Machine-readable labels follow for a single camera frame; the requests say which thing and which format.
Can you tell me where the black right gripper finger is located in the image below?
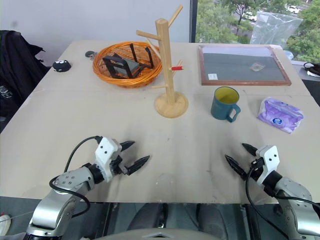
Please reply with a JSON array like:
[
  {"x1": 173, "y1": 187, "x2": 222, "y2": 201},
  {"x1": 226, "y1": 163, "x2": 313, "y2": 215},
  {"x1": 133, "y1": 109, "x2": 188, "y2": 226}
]
[
  {"x1": 241, "y1": 142, "x2": 259, "y2": 158},
  {"x1": 224, "y1": 154, "x2": 249, "y2": 181}
]

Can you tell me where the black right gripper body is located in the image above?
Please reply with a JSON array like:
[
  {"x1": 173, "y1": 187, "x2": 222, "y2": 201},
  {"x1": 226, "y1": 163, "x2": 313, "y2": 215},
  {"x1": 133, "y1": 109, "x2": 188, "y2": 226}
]
[{"x1": 247, "y1": 157, "x2": 265, "y2": 181}]

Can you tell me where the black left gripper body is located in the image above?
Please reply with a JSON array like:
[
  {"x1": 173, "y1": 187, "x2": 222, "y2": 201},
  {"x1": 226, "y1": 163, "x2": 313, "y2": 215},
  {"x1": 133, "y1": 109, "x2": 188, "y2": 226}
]
[{"x1": 109, "y1": 142, "x2": 130, "y2": 177}]

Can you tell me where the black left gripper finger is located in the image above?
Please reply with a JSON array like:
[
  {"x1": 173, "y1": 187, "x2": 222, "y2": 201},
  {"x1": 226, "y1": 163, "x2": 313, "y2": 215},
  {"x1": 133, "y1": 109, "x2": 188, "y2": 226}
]
[
  {"x1": 126, "y1": 155, "x2": 151, "y2": 176},
  {"x1": 120, "y1": 140, "x2": 136, "y2": 152}
]

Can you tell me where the wooden mug tree stand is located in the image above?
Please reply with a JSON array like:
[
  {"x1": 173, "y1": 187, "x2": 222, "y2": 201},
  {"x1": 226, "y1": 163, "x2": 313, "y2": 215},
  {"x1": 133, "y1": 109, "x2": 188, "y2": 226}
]
[{"x1": 135, "y1": 4, "x2": 189, "y2": 119}]

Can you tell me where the purple tissue pack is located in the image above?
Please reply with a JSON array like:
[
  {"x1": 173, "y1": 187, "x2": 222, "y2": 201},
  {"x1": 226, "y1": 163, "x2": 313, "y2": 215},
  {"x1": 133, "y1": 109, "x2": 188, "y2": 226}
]
[{"x1": 256, "y1": 96, "x2": 306, "y2": 134}]

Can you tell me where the teal mug yellow inside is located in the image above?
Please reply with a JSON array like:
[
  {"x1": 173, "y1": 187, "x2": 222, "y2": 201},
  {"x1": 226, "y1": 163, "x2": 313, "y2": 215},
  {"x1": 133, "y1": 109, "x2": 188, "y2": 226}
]
[{"x1": 210, "y1": 86, "x2": 242, "y2": 124}]

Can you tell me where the orange wicker basket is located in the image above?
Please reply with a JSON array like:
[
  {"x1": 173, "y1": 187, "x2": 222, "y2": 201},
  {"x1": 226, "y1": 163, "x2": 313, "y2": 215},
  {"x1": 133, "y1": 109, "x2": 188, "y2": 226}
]
[{"x1": 92, "y1": 41, "x2": 164, "y2": 89}]

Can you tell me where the grey robot torso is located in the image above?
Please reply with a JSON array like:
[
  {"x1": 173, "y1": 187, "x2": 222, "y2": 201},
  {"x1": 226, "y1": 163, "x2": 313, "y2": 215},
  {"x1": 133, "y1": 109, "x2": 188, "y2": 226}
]
[{"x1": 99, "y1": 226, "x2": 219, "y2": 240}]

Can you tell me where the small black chair model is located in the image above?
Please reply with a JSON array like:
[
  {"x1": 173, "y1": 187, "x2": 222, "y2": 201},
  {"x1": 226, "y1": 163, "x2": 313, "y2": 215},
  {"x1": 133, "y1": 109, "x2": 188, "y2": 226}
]
[{"x1": 102, "y1": 42, "x2": 155, "y2": 81}]

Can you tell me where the wood framed grey board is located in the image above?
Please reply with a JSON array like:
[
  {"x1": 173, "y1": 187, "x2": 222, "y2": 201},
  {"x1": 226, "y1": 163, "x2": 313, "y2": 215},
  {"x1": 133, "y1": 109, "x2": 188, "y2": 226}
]
[{"x1": 197, "y1": 44, "x2": 293, "y2": 87}]

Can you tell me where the black round toy with eyes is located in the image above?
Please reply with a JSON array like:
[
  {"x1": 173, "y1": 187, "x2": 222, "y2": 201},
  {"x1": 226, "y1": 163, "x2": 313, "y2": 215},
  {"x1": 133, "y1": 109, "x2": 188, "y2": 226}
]
[{"x1": 52, "y1": 59, "x2": 72, "y2": 73}]

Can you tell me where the clear plastic bag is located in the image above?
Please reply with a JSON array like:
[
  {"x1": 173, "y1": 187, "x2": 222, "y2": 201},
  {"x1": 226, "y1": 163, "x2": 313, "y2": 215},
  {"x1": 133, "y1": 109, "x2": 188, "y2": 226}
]
[{"x1": 250, "y1": 10, "x2": 304, "y2": 49}]

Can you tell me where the white shoe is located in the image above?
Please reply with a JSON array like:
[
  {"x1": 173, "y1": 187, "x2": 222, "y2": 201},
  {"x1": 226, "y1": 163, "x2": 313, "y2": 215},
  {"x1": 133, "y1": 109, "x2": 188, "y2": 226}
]
[{"x1": 0, "y1": 213, "x2": 12, "y2": 236}]

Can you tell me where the black jacket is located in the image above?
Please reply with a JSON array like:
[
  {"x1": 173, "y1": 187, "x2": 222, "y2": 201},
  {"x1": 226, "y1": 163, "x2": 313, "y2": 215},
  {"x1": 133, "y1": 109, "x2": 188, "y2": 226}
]
[{"x1": 0, "y1": 29, "x2": 51, "y2": 131}]

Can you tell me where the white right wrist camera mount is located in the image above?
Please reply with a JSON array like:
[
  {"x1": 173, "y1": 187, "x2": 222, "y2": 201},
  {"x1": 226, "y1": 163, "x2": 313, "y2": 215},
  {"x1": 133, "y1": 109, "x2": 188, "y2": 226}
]
[{"x1": 254, "y1": 144, "x2": 280, "y2": 187}]

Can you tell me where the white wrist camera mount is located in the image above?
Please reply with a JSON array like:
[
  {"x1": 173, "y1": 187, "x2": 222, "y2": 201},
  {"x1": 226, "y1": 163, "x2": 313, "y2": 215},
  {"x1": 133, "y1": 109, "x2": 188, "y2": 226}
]
[
  {"x1": 94, "y1": 137, "x2": 124, "y2": 183},
  {"x1": 254, "y1": 144, "x2": 280, "y2": 187}
]

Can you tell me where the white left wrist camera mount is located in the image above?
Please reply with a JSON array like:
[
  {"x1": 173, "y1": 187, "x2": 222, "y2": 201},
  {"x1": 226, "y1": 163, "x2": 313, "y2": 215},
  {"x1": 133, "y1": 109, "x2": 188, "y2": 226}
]
[{"x1": 94, "y1": 137, "x2": 124, "y2": 183}]

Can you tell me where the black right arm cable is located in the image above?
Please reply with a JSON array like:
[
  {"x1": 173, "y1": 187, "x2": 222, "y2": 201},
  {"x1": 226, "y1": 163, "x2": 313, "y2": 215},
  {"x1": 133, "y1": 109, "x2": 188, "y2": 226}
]
[{"x1": 245, "y1": 166, "x2": 320, "y2": 240}]

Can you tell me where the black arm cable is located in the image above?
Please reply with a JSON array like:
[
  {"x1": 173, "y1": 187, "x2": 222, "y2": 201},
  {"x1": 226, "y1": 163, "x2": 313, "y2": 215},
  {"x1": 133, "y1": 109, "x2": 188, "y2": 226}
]
[
  {"x1": 245, "y1": 166, "x2": 320, "y2": 240},
  {"x1": 49, "y1": 135, "x2": 104, "y2": 219}
]

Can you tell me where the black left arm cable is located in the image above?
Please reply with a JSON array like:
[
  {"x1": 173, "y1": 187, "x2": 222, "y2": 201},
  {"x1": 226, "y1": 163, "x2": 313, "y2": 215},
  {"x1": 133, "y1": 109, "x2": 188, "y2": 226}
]
[{"x1": 49, "y1": 135, "x2": 104, "y2": 219}]

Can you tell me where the black strap on white item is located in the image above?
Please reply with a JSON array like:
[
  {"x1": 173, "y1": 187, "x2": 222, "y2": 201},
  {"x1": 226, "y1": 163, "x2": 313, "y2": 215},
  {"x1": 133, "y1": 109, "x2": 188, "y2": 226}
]
[{"x1": 303, "y1": 61, "x2": 320, "y2": 77}]

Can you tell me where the black window frame post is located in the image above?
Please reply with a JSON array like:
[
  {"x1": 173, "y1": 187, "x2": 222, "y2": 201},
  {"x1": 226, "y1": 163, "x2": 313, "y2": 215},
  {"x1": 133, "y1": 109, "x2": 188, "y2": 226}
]
[{"x1": 188, "y1": 0, "x2": 199, "y2": 44}]

